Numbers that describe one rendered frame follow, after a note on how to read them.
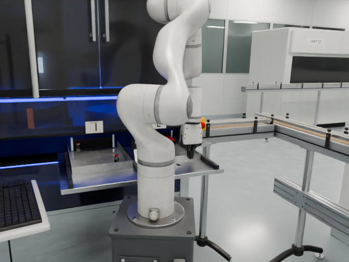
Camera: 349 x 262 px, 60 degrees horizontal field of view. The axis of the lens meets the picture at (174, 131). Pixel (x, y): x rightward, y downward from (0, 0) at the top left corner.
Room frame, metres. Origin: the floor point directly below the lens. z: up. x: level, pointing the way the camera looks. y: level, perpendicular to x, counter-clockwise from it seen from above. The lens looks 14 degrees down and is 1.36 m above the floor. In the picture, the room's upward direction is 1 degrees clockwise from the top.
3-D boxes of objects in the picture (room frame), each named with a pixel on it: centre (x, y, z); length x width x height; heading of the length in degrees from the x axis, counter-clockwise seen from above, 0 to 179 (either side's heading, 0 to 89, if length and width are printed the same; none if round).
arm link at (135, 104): (0.92, 0.09, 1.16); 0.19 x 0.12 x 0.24; 74
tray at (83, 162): (1.38, 0.37, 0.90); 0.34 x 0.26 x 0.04; 22
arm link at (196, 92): (1.38, -0.08, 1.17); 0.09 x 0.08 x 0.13; 74
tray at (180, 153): (1.51, 0.05, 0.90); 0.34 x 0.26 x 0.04; 22
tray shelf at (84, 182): (1.38, 0.18, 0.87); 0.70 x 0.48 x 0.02; 112
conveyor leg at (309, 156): (1.82, -0.86, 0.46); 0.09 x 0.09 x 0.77; 22
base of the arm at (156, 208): (0.91, 0.06, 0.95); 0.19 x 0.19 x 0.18
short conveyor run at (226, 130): (1.96, -0.35, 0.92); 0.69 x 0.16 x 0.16; 112
